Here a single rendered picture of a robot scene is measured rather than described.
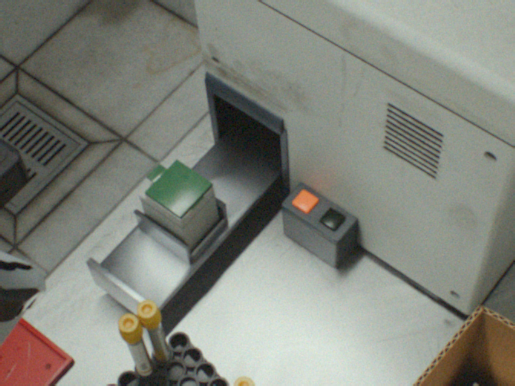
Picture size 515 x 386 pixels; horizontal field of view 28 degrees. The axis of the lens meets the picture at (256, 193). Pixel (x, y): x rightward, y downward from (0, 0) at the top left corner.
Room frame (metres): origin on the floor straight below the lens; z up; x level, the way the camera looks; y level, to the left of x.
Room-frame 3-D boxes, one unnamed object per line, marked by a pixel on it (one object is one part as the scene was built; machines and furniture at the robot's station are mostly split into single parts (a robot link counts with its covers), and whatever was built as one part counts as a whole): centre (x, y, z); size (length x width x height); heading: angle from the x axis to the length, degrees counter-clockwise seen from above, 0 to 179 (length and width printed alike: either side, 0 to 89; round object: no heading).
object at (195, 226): (0.44, 0.06, 0.95); 0.05 x 0.04 x 0.06; 46
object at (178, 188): (0.44, 0.06, 0.98); 0.05 x 0.04 x 0.01; 46
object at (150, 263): (0.45, 0.05, 0.92); 0.21 x 0.07 x 0.05; 136
